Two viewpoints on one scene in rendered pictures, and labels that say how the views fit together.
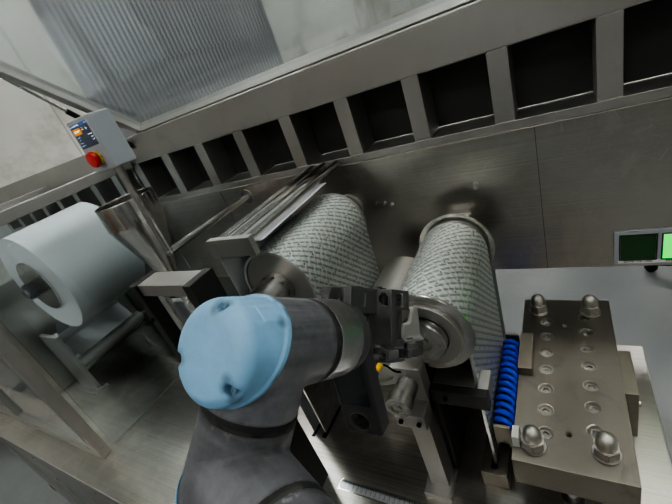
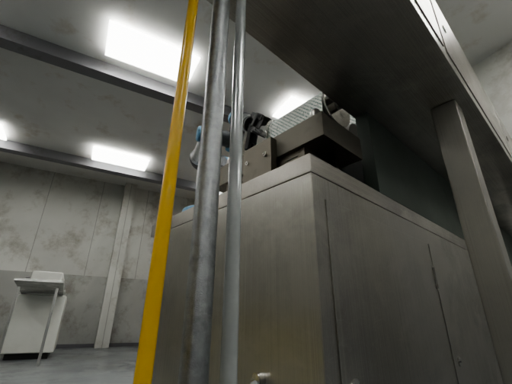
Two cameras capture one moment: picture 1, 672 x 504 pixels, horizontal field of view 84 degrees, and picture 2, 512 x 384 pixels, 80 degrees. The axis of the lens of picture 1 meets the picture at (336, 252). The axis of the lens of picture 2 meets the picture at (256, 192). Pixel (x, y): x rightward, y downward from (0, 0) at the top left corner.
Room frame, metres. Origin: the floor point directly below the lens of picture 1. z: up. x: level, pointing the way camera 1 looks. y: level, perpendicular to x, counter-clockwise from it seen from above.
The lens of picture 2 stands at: (0.56, -1.05, 0.61)
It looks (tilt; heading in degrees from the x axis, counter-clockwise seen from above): 23 degrees up; 102
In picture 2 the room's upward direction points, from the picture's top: 1 degrees clockwise
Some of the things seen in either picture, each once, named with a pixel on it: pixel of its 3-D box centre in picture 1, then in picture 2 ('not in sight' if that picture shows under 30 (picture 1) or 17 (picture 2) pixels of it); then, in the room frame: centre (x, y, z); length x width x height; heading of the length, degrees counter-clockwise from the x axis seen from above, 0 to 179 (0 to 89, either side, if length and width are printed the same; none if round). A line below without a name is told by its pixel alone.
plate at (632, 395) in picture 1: (628, 392); (258, 164); (0.43, -0.41, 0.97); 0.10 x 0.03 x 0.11; 144
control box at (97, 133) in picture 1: (98, 142); not in sight; (0.79, 0.35, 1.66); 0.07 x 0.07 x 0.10; 56
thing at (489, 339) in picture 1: (489, 345); not in sight; (0.51, -0.20, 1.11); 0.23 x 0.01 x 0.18; 144
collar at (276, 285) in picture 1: (270, 297); not in sight; (0.57, 0.13, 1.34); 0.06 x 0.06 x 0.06; 54
